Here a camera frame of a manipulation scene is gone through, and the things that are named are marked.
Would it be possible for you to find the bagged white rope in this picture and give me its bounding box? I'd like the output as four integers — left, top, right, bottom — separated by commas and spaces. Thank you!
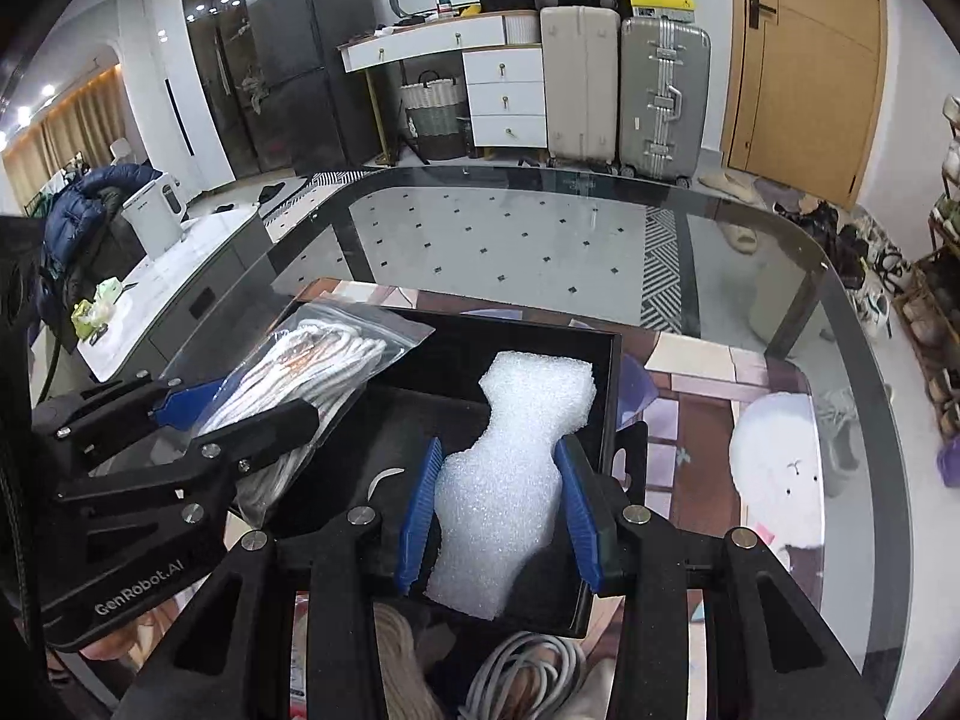
159, 297, 438, 530

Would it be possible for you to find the white foam sheet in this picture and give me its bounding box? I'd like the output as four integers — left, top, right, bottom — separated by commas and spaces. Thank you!
425, 351, 597, 621

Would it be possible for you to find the white cable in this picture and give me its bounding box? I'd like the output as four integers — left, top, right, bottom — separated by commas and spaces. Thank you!
455, 629, 589, 720

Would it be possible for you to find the grey marble side table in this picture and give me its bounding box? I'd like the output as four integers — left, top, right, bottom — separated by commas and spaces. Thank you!
76, 206, 272, 382

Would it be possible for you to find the blue puffer jacket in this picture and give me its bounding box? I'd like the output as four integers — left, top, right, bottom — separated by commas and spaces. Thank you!
43, 164, 161, 284

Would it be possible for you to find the white electric kettle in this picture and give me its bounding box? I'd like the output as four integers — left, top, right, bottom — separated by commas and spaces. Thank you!
122, 172, 187, 260

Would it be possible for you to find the black refrigerator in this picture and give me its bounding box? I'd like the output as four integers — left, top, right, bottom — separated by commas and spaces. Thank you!
245, 0, 381, 174

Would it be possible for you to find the purple bag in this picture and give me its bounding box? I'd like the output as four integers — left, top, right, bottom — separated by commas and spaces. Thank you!
935, 436, 960, 489

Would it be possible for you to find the woven laundry basket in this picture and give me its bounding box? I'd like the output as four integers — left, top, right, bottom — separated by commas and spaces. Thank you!
400, 70, 469, 163

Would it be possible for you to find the wooden shoe rack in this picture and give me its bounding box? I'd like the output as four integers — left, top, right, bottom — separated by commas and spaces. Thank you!
895, 193, 958, 440

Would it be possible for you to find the white drawer desk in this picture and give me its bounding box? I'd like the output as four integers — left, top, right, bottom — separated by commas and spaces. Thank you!
340, 10, 548, 153

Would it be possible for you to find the silver aluminium suitcase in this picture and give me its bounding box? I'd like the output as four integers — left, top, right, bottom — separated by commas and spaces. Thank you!
617, 16, 711, 184

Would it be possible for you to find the plastic water bottle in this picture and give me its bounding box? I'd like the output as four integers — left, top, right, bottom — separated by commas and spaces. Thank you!
434, 0, 454, 18

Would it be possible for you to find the wooden door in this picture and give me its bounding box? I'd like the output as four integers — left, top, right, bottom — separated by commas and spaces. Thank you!
722, 0, 887, 208

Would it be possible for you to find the beige suitcase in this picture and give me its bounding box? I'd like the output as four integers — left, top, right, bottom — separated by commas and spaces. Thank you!
540, 7, 620, 164

